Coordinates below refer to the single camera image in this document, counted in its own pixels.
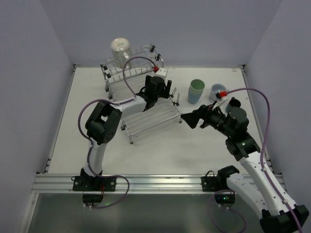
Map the left black controller box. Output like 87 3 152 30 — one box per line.
82 193 104 205

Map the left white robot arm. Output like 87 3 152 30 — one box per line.
78 75 172 181

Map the black controller box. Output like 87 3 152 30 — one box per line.
82 193 104 205
215 194 236 205

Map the dark blue ceramic mug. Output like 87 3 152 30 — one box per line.
225 97 241 113

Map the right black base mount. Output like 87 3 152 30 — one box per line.
201 170 227 192

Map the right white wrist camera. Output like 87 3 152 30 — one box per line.
215 91 228 106

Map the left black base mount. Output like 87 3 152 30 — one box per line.
72 176 116 192

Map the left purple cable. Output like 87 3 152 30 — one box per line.
78 56 160 209

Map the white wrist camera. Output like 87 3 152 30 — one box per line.
155 67 168 81
215 91 228 106

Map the white ceramic mug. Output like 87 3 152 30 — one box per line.
209 83 226 102

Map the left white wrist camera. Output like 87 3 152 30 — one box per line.
155 67 168 81

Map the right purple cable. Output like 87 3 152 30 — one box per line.
208 87 303 233

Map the aluminium mounting rail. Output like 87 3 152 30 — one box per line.
31 172 286 195

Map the silver wire dish rack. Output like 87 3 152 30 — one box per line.
100 57 182 144

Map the large glass mug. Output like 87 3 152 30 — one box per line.
110 37 132 69

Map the light blue cup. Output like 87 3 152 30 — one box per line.
188 91 202 104

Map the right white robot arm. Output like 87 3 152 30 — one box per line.
181 103 309 233

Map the purple cable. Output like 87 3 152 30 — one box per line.
208 87 303 233
78 56 160 209

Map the right black controller box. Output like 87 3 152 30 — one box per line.
215 194 236 205

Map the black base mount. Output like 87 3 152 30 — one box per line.
201 170 227 192
72 176 116 192

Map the green cup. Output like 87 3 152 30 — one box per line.
189 79 205 96

